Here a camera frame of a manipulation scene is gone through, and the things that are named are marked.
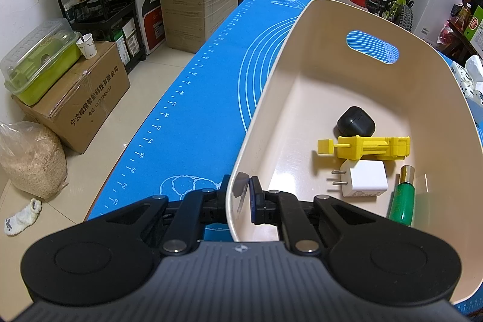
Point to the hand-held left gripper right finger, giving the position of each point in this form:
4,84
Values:
256,201

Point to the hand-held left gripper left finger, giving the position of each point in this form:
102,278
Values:
217,205

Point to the white charger plug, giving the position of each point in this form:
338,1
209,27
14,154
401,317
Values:
366,178

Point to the black earbuds case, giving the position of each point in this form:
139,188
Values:
354,122

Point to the green tube with gold cap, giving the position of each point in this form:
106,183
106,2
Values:
403,201

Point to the beige plastic storage basket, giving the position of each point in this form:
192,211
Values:
377,88

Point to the blue silicone mat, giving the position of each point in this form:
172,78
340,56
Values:
196,118

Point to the low brown cardboard box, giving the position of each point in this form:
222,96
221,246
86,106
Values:
83,103

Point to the clear bag of grain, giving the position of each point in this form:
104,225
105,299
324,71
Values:
32,163

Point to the white sock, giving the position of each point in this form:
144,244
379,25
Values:
20,218

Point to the paper cup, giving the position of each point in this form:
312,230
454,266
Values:
86,46

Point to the red and white box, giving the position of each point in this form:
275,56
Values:
149,5

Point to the green container with clear lid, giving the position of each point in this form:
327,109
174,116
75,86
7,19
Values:
41,61

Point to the black metal rack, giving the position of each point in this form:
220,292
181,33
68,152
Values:
96,10

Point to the white tissue box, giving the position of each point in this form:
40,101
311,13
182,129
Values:
469,78

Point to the drink bottle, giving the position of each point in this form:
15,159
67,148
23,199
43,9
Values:
461,18

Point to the green and white box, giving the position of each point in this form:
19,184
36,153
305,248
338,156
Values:
475,29

